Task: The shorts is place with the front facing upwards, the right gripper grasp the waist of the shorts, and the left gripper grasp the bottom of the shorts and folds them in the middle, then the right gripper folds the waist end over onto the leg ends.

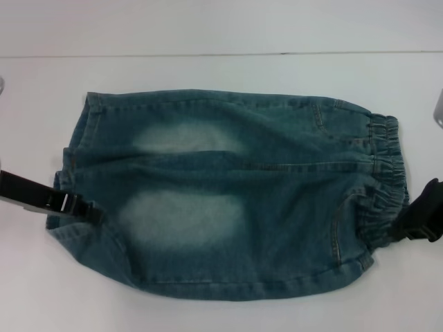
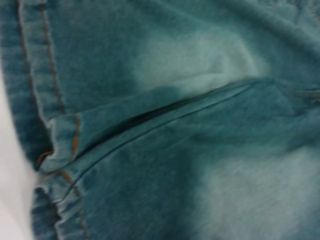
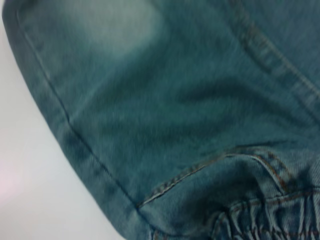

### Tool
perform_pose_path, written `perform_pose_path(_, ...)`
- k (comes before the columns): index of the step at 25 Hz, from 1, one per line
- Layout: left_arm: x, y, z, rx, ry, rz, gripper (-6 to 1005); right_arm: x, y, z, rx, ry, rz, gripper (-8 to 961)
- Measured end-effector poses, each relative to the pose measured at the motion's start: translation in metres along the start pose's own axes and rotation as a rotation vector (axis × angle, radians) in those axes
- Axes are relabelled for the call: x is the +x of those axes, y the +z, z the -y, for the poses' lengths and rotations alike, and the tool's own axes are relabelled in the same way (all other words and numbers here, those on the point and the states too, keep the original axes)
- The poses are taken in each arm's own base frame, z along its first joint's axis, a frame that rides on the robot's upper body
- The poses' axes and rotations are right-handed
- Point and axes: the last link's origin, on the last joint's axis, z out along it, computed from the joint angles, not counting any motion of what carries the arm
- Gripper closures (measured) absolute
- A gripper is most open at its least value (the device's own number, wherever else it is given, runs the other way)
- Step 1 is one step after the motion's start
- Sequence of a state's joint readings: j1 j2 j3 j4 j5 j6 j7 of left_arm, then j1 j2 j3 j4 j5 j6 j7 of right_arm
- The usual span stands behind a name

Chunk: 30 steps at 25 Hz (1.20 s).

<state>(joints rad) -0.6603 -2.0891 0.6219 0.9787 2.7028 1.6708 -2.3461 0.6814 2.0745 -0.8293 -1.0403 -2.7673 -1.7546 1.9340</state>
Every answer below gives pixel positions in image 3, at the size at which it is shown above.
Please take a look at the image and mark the blue washed denim shorts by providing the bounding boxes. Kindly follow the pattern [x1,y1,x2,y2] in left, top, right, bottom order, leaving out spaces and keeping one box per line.
[1,0,320,240]

